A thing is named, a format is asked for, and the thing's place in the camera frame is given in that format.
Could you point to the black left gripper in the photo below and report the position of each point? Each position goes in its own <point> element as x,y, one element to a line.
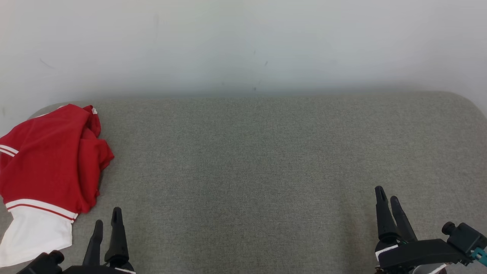
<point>99,270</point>

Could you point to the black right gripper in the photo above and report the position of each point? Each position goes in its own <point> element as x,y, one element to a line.
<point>418,255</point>

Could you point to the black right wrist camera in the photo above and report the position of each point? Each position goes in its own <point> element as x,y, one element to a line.
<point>466,238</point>

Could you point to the red jersey with white panels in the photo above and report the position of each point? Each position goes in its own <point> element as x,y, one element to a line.
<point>34,236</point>

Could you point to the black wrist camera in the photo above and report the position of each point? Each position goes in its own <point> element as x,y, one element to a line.
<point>466,238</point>
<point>42,264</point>

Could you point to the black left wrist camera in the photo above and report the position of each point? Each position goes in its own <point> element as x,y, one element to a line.
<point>42,264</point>

